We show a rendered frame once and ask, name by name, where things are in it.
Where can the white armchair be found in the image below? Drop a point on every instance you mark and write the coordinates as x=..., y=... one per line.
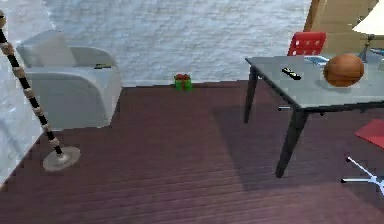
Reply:
x=76, y=93

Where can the grey table black legs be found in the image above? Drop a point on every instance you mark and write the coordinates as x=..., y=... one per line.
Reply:
x=313, y=90

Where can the small black remote control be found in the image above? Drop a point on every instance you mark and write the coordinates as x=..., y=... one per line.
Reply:
x=102, y=66

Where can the black and beige floor lamp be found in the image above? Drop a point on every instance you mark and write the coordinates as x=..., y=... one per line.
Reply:
x=31, y=100

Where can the red chair white dots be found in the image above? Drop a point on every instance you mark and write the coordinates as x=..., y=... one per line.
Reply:
x=306, y=43

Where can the white shade table lamp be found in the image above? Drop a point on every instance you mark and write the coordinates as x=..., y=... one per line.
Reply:
x=371, y=23

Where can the orange basketball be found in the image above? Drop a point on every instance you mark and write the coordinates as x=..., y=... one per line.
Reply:
x=343, y=70

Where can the blue and white book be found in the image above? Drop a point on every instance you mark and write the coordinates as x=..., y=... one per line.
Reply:
x=316, y=60

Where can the red office chair silver base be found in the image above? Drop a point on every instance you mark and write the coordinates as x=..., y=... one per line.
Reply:
x=373, y=133

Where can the green gift box red bow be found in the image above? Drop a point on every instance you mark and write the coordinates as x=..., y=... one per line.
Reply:
x=183, y=82

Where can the brown wooden door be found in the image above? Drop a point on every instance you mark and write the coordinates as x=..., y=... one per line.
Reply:
x=340, y=23

